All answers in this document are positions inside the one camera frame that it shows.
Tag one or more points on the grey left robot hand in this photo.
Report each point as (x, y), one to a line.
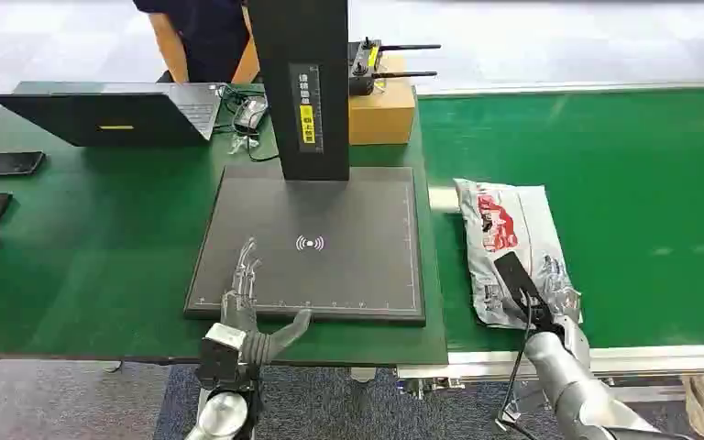
(239, 313)

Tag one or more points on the black remote controller with antennas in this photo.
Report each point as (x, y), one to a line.
(364, 64)

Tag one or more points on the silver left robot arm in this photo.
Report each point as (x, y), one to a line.
(225, 401)

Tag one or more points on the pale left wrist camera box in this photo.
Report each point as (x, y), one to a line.
(225, 336)

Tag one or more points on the black scanner stand with platform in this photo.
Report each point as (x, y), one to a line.
(327, 255)

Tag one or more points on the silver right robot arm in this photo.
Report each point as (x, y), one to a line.
(570, 388)

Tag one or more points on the clear plastic wrapper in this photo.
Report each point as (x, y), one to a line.
(243, 144)

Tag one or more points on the person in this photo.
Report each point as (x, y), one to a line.
(206, 36)

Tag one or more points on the grey power adapter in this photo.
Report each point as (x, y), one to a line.
(250, 113)

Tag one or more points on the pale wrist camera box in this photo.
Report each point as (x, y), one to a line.
(578, 343)
(225, 336)

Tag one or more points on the grey plastic parcel bag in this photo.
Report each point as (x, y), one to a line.
(510, 212)

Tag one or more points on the black open laptop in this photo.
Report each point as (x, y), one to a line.
(115, 118)

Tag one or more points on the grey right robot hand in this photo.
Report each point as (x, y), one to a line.
(525, 285)

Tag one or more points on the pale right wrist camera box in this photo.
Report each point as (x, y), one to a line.
(578, 343)

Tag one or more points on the green conveyor belt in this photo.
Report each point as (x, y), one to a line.
(631, 182)

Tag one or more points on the black smartphone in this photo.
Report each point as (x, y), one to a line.
(6, 164)

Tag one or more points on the brown cardboard box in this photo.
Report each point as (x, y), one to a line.
(382, 115)

